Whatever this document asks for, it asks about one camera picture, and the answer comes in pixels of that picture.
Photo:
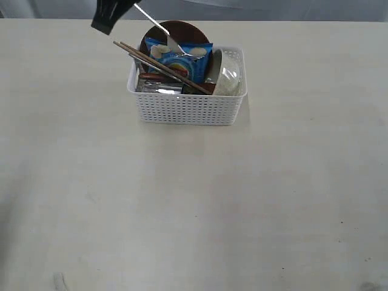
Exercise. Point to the silver foil packet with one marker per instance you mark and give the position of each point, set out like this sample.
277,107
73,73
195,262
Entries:
148,86

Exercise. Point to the wooden chopstick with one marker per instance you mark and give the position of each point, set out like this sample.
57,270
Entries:
163,65
157,68

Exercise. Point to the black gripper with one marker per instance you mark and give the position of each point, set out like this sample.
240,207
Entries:
108,12

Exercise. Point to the white perforated plastic basket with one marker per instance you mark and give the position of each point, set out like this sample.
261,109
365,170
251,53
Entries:
191,109

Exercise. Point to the red-brown wooden spoon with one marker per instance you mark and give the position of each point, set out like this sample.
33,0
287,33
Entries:
152,77

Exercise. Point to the blue chips bag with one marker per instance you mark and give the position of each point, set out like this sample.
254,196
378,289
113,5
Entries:
192,68

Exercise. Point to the brown round plate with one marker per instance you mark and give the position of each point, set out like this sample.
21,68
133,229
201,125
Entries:
182,32

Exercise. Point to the white speckled bowl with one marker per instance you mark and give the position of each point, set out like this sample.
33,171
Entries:
224,74

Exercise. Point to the silver metal fork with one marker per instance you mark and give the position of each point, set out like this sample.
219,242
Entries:
171,43

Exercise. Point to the silver table knife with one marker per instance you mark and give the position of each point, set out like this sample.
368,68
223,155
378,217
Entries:
138,64

